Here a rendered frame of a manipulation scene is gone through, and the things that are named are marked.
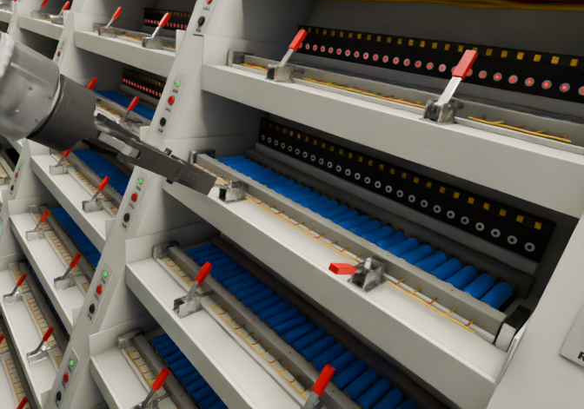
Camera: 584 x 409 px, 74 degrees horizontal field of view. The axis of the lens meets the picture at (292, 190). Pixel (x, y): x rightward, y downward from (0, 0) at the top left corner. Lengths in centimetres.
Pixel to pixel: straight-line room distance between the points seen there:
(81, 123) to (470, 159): 39
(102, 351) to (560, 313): 78
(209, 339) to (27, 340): 71
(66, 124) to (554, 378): 49
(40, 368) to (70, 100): 84
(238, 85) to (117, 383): 58
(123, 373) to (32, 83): 59
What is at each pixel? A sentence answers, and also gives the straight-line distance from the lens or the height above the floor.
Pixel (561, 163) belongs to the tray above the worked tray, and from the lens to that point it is 41.
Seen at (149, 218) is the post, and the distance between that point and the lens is 79.
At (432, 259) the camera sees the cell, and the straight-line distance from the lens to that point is 52.
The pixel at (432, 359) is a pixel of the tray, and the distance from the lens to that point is 43.
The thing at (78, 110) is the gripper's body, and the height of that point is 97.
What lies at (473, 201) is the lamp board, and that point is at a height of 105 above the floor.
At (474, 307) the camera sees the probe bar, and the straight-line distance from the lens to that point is 45.
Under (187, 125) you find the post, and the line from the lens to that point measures 76.
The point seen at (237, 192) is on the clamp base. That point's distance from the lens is 62.
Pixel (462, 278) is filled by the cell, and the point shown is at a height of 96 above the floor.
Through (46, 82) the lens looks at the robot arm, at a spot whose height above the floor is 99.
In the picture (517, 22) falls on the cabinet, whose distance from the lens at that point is 70.
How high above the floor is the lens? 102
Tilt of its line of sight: 5 degrees down
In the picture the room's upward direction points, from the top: 23 degrees clockwise
